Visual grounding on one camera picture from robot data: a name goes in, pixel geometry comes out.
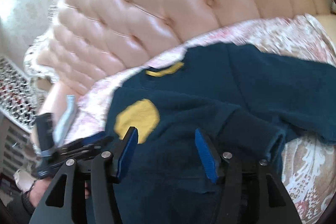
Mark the light blue folded cloth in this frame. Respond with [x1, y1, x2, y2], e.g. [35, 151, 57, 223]
[52, 95, 76, 144]

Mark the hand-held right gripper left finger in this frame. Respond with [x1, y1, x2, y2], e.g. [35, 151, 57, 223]
[29, 127, 138, 224]

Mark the pink tufted leather sofa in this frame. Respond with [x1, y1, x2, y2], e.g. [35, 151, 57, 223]
[24, 0, 336, 125]

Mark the mirrored drawer cabinet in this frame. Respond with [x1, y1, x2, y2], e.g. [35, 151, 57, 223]
[0, 119, 37, 174]

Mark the person's left forearm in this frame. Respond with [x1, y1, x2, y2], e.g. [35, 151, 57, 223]
[8, 193, 37, 224]

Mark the person's left hand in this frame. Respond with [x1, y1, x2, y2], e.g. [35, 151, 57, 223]
[28, 178, 55, 210]

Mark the pink floral blanket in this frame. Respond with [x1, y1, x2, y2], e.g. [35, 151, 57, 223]
[63, 14, 336, 216]

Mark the white lattice screen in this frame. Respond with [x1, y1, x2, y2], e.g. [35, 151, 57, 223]
[0, 56, 37, 132]

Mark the dark blue sweatshirt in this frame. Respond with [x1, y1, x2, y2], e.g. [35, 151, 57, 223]
[87, 43, 336, 224]

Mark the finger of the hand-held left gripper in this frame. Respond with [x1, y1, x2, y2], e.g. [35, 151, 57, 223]
[56, 144, 105, 156]
[79, 136, 113, 148]

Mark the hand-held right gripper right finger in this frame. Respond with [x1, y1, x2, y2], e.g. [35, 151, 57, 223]
[195, 128, 302, 224]

